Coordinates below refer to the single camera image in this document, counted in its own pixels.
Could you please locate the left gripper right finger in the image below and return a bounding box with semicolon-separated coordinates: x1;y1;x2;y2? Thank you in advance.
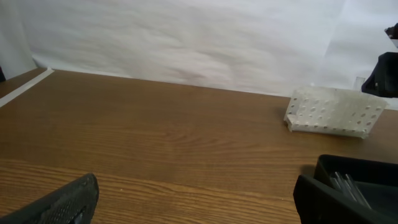
293;174;398;224

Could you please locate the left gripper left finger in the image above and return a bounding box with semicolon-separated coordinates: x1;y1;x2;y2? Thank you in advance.
0;172;100;224

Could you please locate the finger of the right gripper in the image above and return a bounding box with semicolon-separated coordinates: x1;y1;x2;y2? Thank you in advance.
361;52;398;98

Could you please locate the clear test tube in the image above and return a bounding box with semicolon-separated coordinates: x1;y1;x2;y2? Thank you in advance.
329;172;358;203
354;76;367;92
343;173;373;210

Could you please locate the white test tube rack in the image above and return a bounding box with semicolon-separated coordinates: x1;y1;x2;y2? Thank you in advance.
283;86;388;139

